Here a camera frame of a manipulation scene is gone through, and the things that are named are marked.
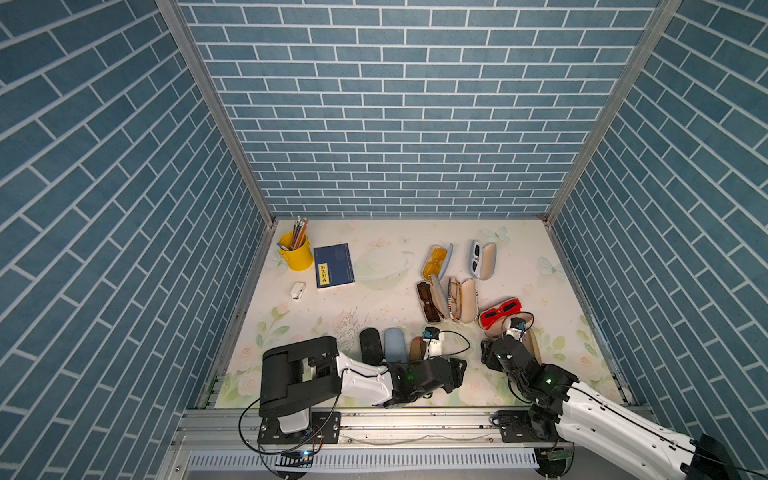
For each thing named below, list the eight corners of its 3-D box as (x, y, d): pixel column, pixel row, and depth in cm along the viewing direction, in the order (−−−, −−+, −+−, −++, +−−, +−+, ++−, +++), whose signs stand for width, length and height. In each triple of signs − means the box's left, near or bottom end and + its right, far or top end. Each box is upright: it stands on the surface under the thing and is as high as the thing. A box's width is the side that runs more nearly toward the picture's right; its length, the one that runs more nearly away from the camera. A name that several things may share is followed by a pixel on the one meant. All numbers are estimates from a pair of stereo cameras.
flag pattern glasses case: (448, 324, 94) (450, 318, 91) (443, 282, 104) (445, 276, 101) (479, 324, 94) (482, 318, 91) (472, 282, 104) (474, 276, 101)
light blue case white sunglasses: (467, 277, 105) (469, 271, 102) (470, 245, 115) (472, 239, 112) (493, 282, 104) (496, 276, 101) (493, 249, 114) (496, 243, 111)
